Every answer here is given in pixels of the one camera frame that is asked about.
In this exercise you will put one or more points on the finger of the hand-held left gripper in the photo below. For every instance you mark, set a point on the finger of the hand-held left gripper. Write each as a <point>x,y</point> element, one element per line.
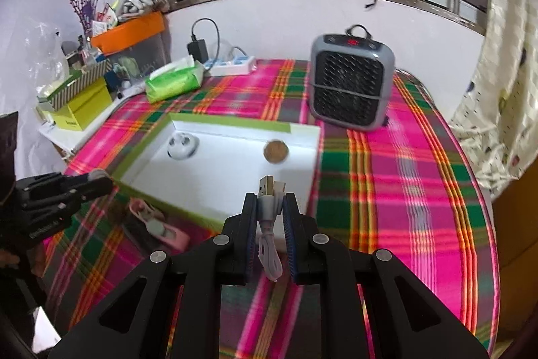
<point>67,182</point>
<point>63,199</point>

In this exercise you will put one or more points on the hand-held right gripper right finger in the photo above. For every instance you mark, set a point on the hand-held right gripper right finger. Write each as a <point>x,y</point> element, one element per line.
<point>290,241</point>

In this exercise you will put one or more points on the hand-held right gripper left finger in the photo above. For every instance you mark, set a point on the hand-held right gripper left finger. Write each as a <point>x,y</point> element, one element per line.
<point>251,241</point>

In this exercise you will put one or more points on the white tray with green rim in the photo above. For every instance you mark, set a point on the white tray with green rim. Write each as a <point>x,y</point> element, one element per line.
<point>218,174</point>

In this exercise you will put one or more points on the white side table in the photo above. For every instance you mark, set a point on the white side table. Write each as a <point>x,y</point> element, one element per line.
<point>59,138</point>

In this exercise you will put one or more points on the yellow-green cardboard box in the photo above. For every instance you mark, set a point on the yellow-green cardboard box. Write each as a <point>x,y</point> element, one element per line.
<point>84,106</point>

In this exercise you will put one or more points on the brown round disc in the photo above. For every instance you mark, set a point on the brown round disc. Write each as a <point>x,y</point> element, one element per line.
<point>275,151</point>

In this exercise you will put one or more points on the striped cardboard box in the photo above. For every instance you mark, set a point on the striped cardboard box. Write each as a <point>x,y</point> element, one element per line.
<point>71,90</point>

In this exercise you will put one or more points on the dark blue jar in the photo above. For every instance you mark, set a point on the dark blue jar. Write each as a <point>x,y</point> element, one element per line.
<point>112,80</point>

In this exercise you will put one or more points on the white round panda case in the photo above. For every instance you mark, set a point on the white round panda case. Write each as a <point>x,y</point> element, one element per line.
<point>182,146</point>

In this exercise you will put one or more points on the pink plaid blanket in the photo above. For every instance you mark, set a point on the pink plaid blanket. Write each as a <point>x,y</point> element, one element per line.
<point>399,195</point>

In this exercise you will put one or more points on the clear plastic bag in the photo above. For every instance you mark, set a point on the clear plastic bag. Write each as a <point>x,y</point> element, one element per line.
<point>46,52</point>

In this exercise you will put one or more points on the green tissue pack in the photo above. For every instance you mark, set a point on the green tissue pack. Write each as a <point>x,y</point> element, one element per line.
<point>174,83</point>

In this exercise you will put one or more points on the clear storage box orange lid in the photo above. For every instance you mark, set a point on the clear storage box orange lid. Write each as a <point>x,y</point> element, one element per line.
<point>130,31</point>

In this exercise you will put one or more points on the grey portable heater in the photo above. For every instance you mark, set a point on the grey portable heater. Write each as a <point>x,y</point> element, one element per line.
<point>351,81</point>

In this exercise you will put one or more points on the white power strip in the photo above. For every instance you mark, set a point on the white power strip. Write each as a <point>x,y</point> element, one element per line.
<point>231,66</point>

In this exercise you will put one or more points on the patterned cream curtain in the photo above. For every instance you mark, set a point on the patterned cream curtain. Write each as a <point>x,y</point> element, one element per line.
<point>500,90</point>

